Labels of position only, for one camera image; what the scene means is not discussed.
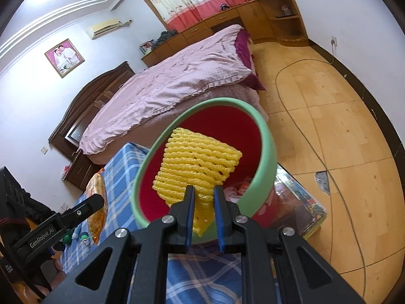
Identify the dark wooden headboard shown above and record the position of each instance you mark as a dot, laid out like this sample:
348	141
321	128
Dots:
85	107

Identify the small red item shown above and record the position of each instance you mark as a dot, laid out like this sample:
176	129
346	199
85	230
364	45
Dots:
66	170

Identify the pink bed blanket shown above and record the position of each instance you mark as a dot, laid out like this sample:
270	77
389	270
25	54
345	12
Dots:
177	76

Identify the dark wooden nightstand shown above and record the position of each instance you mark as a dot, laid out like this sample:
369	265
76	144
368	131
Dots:
79	171

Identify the orange snack packet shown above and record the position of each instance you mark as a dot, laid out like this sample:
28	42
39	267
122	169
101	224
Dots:
96	202

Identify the colourful printed flat box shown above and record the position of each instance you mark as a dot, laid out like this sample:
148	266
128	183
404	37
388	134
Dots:
294	202

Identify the beige wall switch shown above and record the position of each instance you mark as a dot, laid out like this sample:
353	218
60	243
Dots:
44	149

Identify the dark hanging clothing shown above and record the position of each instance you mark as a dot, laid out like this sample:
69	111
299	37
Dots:
36	207

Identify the white wall socket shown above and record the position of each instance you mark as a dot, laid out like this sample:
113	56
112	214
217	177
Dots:
333	41

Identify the green rimmed red bin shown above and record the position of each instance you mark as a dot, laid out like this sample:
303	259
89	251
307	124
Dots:
221	123

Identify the blue plaid tablecloth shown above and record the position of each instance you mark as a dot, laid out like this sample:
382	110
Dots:
196	275

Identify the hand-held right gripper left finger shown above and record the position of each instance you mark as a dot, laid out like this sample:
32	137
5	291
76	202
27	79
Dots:
189	224

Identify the person's left hand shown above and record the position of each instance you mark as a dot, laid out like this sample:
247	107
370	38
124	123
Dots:
52	275

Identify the wall air conditioner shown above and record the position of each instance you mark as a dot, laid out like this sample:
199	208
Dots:
106	27

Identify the framed wall photo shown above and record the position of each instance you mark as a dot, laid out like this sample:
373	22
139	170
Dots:
65	57

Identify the beige wall socket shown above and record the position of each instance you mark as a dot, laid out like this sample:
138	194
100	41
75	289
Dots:
65	207

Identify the small jar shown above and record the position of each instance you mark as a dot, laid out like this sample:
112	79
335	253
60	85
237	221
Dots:
286	10

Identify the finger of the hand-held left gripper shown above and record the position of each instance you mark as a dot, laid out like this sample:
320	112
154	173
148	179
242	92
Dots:
82	210

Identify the light wooden cabinet row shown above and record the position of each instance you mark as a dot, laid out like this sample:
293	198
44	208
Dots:
221	22

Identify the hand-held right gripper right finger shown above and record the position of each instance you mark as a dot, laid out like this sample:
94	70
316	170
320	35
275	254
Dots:
220	228

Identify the colourful small box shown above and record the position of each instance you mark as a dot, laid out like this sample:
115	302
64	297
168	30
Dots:
147	47

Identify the bed with brown base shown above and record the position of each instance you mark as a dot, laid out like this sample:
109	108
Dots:
208	96

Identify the small black desk object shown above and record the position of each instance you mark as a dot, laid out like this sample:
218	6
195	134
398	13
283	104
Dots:
224	6

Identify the yellow foam fruit net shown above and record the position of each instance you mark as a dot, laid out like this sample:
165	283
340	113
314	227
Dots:
196	161

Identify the dark clothes pile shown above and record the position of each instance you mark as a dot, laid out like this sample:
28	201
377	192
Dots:
166	35

